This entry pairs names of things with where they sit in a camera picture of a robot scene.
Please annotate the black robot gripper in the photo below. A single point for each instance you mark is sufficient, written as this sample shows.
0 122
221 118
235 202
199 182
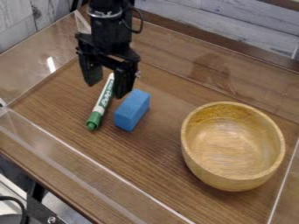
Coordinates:
104 48

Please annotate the green dry erase marker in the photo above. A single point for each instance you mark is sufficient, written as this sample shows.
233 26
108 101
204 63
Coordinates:
101 104

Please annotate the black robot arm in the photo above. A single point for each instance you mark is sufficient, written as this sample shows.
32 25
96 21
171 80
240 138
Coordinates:
109 7

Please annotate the brown wooden bowl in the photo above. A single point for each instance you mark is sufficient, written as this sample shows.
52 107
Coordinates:
232 145

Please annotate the blue foam block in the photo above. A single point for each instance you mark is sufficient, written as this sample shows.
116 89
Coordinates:
130 110

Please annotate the clear acrylic tray wall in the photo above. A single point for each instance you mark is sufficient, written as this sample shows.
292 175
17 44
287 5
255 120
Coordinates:
125 177

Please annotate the black metal table bracket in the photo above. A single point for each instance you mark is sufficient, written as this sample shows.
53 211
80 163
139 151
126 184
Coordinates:
38 214

